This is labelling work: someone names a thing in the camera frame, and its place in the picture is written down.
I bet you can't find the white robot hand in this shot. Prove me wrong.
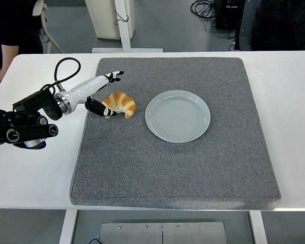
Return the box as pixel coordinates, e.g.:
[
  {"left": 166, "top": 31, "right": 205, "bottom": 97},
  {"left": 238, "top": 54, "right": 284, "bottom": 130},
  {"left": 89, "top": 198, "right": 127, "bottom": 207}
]
[{"left": 63, "top": 70, "right": 125, "bottom": 119}]

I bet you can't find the croissant bread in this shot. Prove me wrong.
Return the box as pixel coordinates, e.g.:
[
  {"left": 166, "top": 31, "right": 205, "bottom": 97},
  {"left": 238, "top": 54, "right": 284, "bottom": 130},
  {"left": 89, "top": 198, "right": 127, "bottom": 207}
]
[{"left": 101, "top": 91, "right": 137, "bottom": 119}]

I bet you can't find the grey round plate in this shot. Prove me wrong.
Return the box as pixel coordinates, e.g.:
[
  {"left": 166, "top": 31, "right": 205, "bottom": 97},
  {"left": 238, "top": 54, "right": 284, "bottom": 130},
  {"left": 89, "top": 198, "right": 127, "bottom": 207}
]
[{"left": 145, "top": 90, "right": 211, "bottom": 144}]

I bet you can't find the white cabinet panel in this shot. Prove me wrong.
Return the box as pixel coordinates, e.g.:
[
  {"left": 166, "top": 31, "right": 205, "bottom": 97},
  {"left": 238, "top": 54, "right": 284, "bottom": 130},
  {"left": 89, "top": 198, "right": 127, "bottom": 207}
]
[{"left": 85, "top": 0, "right": 135, "bottom": 40}]

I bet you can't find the white chair armrest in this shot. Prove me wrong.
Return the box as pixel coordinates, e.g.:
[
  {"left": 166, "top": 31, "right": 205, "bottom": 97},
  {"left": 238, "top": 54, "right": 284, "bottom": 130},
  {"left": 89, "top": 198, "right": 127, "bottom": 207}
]
[{"left": 32, "top": 0, "right": 64, "bottom": 54}]

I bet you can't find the grey felt mat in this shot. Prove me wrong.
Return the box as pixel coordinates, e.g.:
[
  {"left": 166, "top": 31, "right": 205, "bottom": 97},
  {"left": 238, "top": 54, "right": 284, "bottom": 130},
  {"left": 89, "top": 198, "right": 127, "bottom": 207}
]
[{"left": 69, "top": 57, "right": 282, "bottom": 211}]

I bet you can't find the white table leg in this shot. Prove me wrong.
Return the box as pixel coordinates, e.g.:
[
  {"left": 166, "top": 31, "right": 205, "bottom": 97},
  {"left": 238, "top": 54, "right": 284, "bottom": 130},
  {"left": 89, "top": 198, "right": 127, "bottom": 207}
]
[
  {"left": 249, "top": 210, "right": 269, "bottom": 244},
  {"left": 58, "top": 209, "right": 78, "bottom": 244}
]

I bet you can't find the black electronic box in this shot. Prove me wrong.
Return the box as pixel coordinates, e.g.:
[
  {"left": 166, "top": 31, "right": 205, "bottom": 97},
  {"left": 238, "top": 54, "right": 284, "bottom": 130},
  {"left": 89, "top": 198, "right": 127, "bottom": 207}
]
[{"left": 215, "top": 0, "right": 246, "bottom": 29}]

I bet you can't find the person in dark jacket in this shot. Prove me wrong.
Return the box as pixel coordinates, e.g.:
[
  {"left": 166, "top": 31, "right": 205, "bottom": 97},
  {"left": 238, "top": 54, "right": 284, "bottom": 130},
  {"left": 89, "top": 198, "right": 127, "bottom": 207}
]
[{"left": 235, "top": 0, "right": 305, "bottom": 51}]

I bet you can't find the white desk frame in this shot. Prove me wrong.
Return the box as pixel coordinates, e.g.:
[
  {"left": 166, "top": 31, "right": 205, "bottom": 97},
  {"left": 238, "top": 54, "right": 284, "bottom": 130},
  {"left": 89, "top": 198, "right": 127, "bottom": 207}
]
[{"left": 91, "top": 0, "right": 164, "bottom": 53}]

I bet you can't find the black cable on desk frame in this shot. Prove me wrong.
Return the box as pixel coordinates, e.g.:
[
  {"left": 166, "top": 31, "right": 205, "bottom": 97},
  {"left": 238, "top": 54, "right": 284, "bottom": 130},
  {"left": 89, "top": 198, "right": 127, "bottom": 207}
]
[{"left": 113, "top": 12, "right": 130, "bottom": 26}]

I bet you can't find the person in dark clothes with lanyard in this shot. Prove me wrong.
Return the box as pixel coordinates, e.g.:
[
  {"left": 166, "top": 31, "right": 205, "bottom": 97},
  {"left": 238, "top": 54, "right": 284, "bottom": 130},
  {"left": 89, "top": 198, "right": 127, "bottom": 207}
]
[{"left": 0, "top": 0, "right": 44, "bottom": 87}]

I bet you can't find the black floor cables bundle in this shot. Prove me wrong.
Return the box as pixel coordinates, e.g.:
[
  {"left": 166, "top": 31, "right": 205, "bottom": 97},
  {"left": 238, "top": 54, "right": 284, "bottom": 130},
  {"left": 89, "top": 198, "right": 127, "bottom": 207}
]
[{"left": 190, "top": 0, "right": 218, "bottom": 28}]

